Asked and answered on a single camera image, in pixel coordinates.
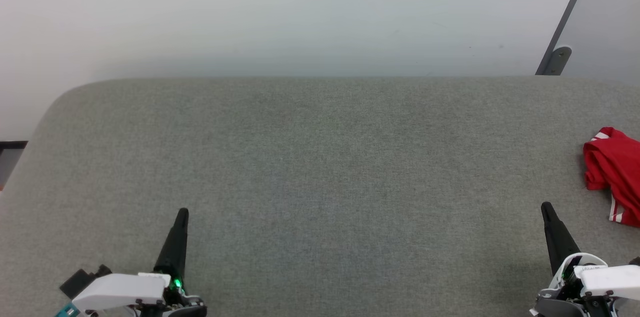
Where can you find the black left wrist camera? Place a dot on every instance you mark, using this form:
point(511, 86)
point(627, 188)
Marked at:
point(77, 282)

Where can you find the red and white jersey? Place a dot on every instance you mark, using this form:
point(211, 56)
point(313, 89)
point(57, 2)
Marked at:
point(620, 167)

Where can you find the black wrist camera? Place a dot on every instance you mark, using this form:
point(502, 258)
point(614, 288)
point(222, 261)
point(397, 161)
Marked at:
point(635, 261)
point(77, 282)

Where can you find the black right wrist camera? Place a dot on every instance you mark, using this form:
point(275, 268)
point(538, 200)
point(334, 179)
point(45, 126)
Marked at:
point(635, 261)

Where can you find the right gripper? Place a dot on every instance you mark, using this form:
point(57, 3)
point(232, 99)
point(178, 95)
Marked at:
point(610, 279)

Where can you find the grey metal wall strip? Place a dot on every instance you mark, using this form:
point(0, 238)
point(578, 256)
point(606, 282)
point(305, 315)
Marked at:
point(565, 22)

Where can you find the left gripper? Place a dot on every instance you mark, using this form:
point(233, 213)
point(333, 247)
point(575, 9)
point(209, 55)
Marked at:
point(120, 292)

